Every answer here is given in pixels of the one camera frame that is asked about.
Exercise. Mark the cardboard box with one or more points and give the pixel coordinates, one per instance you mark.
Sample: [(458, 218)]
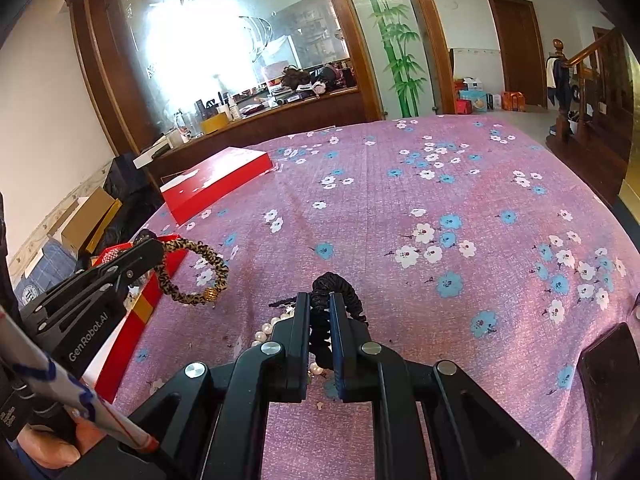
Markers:
[(84, 228)]

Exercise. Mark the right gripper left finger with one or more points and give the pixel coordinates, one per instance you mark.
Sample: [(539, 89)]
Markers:
[(211, 421)]

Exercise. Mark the red box lid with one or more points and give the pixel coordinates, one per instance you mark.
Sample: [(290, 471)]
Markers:
[(212, 179)]

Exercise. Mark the red box tray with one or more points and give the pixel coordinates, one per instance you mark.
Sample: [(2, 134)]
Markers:
[(108, 368)]

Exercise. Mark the wooden stair railing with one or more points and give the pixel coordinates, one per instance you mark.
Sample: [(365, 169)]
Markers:
[(592, 90)]

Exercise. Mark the white pearl bracelet green bead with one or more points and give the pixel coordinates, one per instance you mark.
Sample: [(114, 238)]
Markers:
[(272, 329)]

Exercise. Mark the black smartphone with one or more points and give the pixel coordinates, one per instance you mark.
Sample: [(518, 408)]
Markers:
[(609, 372)]

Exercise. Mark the wooden door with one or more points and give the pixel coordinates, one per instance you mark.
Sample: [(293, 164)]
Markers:
[(520, 48)]

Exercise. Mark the purple floral tablecloth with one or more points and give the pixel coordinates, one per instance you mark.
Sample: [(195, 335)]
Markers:
[(464, 239)]

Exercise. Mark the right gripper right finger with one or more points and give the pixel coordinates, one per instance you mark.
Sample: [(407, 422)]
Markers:
[(430, 421)]

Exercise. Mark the person left hand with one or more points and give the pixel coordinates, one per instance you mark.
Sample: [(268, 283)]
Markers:
[(52, 452)]

